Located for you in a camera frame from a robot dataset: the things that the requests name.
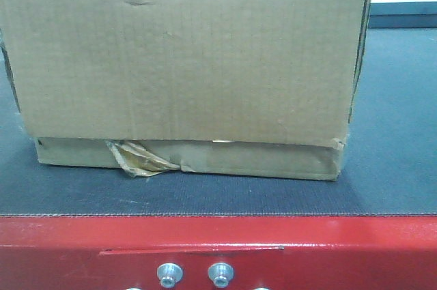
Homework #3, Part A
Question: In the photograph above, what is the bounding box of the brown cardboard carton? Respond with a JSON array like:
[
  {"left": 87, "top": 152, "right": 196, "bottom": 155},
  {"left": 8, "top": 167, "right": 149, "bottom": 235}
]
[{"left": 1, "top": 0, "right": 370, "bottom": 180}]

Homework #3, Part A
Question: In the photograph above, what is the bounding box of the dark conveyor belt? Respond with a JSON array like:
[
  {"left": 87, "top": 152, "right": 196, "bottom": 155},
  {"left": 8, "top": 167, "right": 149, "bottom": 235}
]
[{"left": 1, "top": 29, "right": 436, "bottom": 216}]

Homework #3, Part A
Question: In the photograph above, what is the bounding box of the right silver bolt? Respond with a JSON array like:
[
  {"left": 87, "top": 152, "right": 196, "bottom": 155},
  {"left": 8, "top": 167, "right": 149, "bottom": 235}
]
[{"left": 208, "top": 262, "right": 234, "bottom": 289}]

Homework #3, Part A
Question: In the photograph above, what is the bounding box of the silver bolt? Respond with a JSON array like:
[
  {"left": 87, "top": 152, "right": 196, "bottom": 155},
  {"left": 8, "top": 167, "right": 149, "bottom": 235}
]
[
  {"left": 156, "top": 263, "right": 183, "bottom": 289},
  {"left": 208, "top": 262, "right": 234, "bottom": 289}
]

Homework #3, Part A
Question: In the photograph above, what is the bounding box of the left silver bolt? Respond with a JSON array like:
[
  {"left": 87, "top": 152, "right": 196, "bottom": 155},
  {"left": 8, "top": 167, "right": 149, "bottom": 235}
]
[{"left": 156, "top": 263, "right": 183, "bottom": 289}]

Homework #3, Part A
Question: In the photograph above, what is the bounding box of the red conveyor frame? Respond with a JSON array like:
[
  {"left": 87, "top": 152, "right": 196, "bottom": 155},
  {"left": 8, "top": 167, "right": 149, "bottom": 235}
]
[{"left": 1, "top": 216, "right": 436, "bottom": 289}]

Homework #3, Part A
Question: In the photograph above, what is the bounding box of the white conveyor far rail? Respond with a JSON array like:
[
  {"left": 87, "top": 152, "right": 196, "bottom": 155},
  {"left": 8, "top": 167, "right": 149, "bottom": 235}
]
[{"left": 368, "top": 0, "right": 437, "bottom": 29}]

